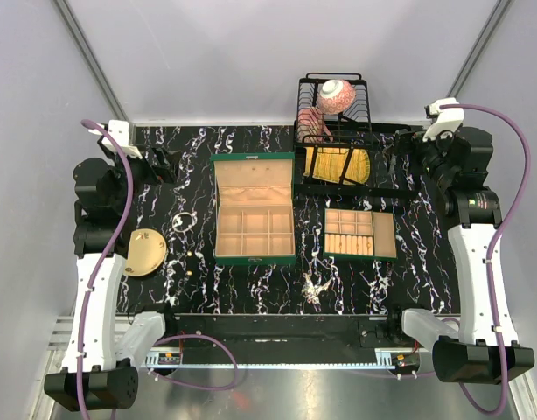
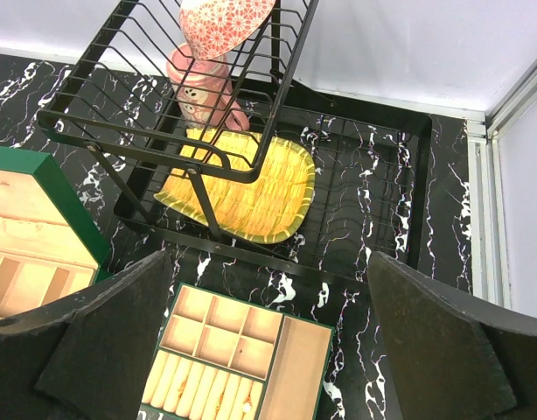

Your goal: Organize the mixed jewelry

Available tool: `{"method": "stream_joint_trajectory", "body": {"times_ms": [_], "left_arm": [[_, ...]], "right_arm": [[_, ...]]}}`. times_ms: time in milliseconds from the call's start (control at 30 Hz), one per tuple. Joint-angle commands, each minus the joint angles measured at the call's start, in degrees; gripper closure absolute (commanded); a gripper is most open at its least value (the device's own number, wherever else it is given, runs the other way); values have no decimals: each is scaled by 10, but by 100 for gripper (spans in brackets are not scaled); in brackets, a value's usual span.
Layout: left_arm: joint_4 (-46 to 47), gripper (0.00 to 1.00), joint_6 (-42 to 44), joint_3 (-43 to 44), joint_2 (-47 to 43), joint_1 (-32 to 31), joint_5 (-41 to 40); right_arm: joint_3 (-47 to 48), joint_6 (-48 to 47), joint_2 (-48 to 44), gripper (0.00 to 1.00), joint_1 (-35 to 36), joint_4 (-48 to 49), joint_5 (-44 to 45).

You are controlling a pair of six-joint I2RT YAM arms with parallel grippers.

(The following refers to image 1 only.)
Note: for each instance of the pink patterned cup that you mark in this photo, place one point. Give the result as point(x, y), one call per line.
point(310, 126)

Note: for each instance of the black wire dish rack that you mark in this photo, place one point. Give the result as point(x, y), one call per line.
point(354, 128)

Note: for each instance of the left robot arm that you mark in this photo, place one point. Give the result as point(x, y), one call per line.
point(98, 371)

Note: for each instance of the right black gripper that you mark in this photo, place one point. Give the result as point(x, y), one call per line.
point(408, 143)

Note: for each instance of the red patterned bowl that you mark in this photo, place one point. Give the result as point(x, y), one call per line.
point(335, 96)

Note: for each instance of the yellow bamboo mat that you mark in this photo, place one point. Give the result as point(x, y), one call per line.
point(330, 163)

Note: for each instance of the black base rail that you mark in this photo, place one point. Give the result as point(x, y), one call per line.
point(249, 336)

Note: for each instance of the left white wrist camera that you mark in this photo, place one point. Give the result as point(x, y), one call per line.
point(124, 135)

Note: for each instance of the small green jewelry tray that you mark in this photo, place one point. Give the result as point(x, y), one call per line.
point(359, 234)

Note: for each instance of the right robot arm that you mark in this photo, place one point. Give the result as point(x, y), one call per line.
point(484, 349)

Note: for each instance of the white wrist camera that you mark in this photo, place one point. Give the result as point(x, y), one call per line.
point(446, 116)
point(124, 135)

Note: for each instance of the large green jewelry box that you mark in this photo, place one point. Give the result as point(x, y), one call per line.
point(255, 213)

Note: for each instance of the round wooden lid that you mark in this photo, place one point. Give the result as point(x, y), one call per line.
point(147, 251)

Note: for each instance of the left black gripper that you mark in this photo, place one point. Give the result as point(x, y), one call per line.
point(168, 167)

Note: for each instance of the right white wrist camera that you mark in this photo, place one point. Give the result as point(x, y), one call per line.
point(446, 116)

